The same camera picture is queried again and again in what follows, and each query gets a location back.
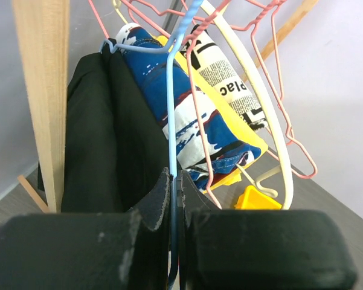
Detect wooden clothes rack frame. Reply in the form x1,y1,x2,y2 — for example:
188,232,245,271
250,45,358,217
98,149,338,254
13,1,315,213

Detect yellow garment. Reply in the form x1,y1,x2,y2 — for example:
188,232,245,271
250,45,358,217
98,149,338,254
152,34,269,187

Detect yellow plastic tray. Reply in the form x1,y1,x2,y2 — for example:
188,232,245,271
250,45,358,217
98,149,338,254
234,185,282,210

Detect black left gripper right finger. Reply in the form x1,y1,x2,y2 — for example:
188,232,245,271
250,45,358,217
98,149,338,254
178,172,358,289

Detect cream plastic hanger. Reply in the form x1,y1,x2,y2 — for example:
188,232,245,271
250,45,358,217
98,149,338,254
112,0,294,211

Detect pink wire hanger with newsprint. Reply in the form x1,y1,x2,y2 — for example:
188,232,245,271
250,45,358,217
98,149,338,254
120,0,318,179

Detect black trousers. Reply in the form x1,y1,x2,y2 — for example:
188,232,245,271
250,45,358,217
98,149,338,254
37,50,173,214

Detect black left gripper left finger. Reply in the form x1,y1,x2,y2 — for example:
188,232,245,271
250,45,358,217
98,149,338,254
0,169,170,289

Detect blue white patterned garment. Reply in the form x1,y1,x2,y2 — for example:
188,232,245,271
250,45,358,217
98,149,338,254
114,22,262,190

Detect newspaper print trousers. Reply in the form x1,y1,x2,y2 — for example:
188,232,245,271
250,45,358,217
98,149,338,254
190,31,268,132

